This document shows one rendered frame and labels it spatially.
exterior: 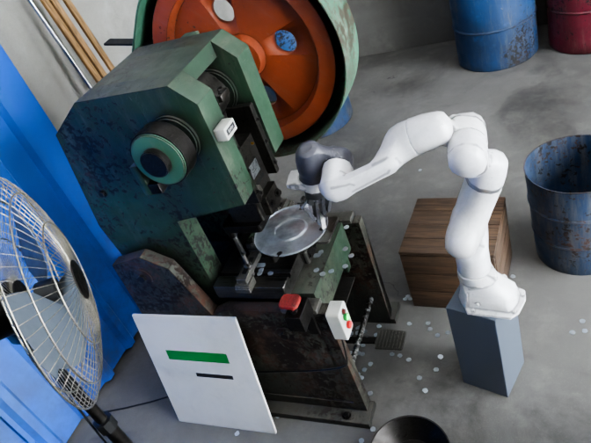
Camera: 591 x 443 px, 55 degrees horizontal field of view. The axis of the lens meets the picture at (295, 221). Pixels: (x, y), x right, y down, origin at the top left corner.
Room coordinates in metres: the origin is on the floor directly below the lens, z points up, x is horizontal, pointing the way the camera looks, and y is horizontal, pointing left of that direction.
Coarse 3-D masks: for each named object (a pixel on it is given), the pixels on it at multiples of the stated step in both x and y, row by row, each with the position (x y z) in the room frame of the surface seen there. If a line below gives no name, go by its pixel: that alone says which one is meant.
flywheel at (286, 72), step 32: (160, 0) 2.19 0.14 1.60; (192, 0) 2.17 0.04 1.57; (256, 0) 2.04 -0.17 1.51; (288, 0) 1.94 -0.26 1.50; (160, 32) 2.23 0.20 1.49; (256, 32) 2.06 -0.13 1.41; (320, 32) 1.89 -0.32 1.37; (256, 64) 2.04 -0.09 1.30; (288, 64) 2.02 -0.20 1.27; (320, 64) 1.91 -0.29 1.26; (288, 96) 2.04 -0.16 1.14; (320, 96) 1.93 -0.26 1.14; (288, 128) 2.03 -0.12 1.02
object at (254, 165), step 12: (240, 144) 1.75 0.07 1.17; (252, 144) 1.79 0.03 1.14; (252, 156) 1.77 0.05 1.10; (252, 168) 1.74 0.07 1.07; (264, 168) 1.80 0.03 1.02; (264, 180) 1.78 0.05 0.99; (264, 192) 1.73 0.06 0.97; (276, 192) 1.75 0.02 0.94; (252, 204) 1.69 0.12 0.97; (264, 204) 1.70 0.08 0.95; (276, 204) 1.73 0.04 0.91; (240, 216) 1.73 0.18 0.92; (252, 216) 1.71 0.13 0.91; (264, 216) 1.70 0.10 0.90
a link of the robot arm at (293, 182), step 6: (294, 174) 1.62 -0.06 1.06; (288, 180) 1.60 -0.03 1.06; (294, 180) 1.59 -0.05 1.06; (288, 186) 1.59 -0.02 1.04; (294, 186) 1.58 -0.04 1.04; (300, 186) 1.56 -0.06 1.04; (306, 186) 1.55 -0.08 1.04; (312, 186) 1.53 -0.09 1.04; (312, 192) 1.55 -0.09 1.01; (318, 192) 1.54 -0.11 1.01
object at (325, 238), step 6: (330, 216) 1.71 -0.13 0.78; (336, 216) 1.70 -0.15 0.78; (330, 222) 1.68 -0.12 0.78; (336, 222) 1.66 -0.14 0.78; (330, 228) 1.65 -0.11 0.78; (324, 234) 1.63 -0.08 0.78; (330, 234) 1.61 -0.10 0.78; (318, 240) 1.60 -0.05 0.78; (324, 240) 1.59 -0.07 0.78; (330, 240) 1.59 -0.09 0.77; (312, 246) 1.71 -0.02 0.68; (300, 252) 1.67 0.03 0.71; (306, 252) 1.66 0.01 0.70; (312, 252) 1.70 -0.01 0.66; (306, 258) 1.66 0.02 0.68
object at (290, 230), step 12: (276, 216) 1.84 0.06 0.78; (288, 216) 1.81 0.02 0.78; (300, 216) 1.78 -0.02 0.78; (264, 228) 1.80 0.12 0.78; (276, 228) 1.77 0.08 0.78; (288, 228) 1.73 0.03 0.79; (300, 228) 1.71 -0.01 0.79; (312, 228) 1.68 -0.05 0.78; (264, 240) 1.73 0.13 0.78; (276, 240) 1.70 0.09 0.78; (288, 240) 1.67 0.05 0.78; (300, 240) 1.64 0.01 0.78; (312, 240) 1.62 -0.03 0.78; (264, 252) 1.66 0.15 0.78; (276, 252) 1.63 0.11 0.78; (288, 252) 1.60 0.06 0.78
